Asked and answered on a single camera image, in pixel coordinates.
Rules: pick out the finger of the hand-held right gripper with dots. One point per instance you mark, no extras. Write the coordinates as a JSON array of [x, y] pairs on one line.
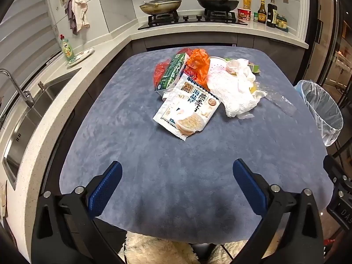
[[334, 169]]

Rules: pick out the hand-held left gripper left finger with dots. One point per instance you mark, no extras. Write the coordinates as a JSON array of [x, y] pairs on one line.
[[106, 187]]

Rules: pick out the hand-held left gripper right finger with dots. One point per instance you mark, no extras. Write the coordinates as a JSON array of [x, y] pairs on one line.
[[249, 187]]

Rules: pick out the blue trash bin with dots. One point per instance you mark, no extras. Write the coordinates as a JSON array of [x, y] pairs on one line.
[[299, 89]]

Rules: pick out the white paper towel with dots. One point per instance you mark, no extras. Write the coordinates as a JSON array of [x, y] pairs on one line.
[[231, 93]]

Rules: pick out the white paper cup pink pattern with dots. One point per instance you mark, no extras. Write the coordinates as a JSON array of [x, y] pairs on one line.
[[218, 64]]

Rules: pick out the blue plush table cloth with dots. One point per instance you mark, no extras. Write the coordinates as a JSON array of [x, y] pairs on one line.
[[165, 156]]

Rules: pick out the white fluffy rug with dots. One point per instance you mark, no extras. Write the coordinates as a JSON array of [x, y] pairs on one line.
[[154, 250]]

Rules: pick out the clear plastic wrap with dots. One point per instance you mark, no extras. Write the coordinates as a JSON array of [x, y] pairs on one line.
[[277, 100]]

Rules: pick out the white oatmeal packet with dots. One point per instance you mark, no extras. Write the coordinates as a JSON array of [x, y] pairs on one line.
[[189, 107]]

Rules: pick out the steel kitchen sink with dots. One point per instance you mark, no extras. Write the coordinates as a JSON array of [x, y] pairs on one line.
[[33, 115]]

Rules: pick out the crumpled white plastic bag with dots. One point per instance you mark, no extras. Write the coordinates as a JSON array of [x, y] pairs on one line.
[[242, 68]]

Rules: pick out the chrome faucet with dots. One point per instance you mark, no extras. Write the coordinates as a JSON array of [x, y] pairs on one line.
[[27, 97]]

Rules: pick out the small green cardboard box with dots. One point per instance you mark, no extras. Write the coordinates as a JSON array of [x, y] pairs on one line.
[[255, 68]]

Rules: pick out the glass sliding door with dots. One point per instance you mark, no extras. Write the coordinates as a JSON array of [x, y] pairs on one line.
[[335, 46]]

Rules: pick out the red plastic wrapper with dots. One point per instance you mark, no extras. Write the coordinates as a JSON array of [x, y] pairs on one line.
[[159, 73]]

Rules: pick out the green drink carton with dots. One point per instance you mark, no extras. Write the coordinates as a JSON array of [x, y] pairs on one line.
[[172, 71]]

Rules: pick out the white patterned plate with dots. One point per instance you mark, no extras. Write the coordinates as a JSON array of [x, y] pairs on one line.
[[82, 55]]

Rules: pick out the orange plastic bag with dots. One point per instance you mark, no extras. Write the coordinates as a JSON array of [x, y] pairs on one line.
[[199, 60]]

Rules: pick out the green dish soap bottle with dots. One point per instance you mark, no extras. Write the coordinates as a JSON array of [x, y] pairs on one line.
[[67, 49]]

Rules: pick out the white kitchen counter with cabinets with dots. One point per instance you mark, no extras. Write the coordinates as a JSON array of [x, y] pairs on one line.
[[115, 41]]

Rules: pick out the pack of small bottles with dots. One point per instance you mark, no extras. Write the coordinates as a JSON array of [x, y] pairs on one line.
[[282, 23]]

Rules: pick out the small green jar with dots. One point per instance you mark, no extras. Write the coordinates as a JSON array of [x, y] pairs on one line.
[[256, 18]]

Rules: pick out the grey hanging cloth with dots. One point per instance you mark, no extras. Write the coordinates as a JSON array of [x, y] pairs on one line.
[[72, 19]]

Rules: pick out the soy sauce bottle yellow label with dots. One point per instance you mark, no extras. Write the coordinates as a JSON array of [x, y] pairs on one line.
[[261, 12]]

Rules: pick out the red instant noodle cup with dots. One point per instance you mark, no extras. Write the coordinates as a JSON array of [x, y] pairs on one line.
[[244, 14]]

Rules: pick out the white window blinds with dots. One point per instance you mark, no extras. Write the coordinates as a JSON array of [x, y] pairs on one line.
[[24, 33]]

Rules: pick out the black gas stove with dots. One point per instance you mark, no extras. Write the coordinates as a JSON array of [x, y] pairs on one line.
[[192, 20]]

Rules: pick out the white hanging cloth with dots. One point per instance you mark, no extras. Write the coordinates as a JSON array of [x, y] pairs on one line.
[[81, 11]]

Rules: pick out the yellow food packet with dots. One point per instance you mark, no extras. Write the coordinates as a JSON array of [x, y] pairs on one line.
[[247, 2]]

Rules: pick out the black wok with lid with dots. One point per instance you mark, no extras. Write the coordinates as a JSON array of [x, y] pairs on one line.
[[217, 2]]

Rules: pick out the beige pan with lid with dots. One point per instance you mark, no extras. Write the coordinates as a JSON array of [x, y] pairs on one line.
[[162, 5]]

